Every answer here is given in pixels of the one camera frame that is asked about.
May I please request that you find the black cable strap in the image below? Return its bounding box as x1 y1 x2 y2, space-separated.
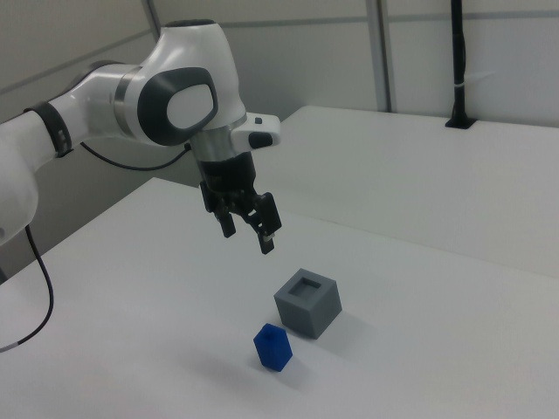
34 100 74 159

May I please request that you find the grey hollow cuboid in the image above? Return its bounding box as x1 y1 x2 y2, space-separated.
273 267 342 340

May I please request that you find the black pole stand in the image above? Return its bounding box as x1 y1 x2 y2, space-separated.
445 0 478 130

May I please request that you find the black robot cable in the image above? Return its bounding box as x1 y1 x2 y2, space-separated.
0 141 193 354

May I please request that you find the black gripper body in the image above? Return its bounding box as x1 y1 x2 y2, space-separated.
194 152 259 215

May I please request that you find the grey partition post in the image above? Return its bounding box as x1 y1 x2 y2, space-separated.
145 0 163 38
375 0 399 113

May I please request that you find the blue block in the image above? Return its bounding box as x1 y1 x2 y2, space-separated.
252 322 293 373

